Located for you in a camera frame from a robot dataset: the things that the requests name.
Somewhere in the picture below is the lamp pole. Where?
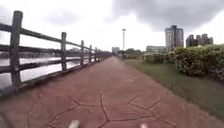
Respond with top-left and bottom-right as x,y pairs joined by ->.
121,28 -> 127,52

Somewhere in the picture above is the green hedge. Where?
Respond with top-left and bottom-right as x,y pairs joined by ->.
143,44 -> 224,81

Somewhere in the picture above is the group of buildings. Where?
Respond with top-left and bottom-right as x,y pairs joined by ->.
185,33 -> 214,48

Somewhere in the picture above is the tall building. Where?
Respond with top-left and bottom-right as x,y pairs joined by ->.
164,24 -> 185,49

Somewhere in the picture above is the water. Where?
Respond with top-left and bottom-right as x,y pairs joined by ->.
0,56 -> 98,90

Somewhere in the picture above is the low building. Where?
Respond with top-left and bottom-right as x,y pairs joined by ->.
145,45 -> 168,53

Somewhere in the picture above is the wooden rail fence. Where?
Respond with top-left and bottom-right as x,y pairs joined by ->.
0,10 -> 113,98

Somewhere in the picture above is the group of trees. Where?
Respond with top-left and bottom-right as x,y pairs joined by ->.
118,48 -> 144,60

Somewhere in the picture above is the grass strip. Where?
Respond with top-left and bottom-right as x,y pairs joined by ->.
123,58 -> 224,121

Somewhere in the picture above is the red stamped path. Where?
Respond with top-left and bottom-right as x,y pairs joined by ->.
0,55 -> 224,128

